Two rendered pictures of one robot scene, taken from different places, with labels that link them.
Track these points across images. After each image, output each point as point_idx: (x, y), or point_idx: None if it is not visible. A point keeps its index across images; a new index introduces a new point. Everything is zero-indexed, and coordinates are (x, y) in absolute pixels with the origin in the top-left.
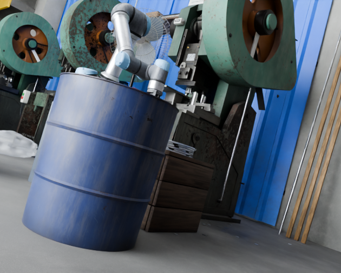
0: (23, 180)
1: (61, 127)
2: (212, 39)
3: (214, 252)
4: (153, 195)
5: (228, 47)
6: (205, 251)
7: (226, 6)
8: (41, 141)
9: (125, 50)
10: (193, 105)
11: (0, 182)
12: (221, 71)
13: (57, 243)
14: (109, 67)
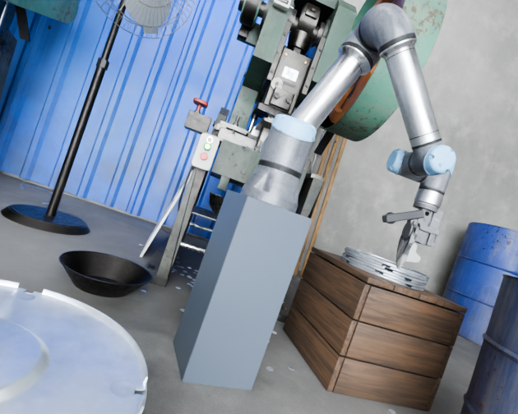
0: (185, 391)
1: None
2: (383, 89)
3: (446, 393)
4: (441, 366)
5: (395, 108)
6: (454, 401)
7: (427, 57)
8: (221, 292)
9: (441, 141)
10: (307, 161)
11: None
12: (350, 123)
13: None
14: (313, 119)
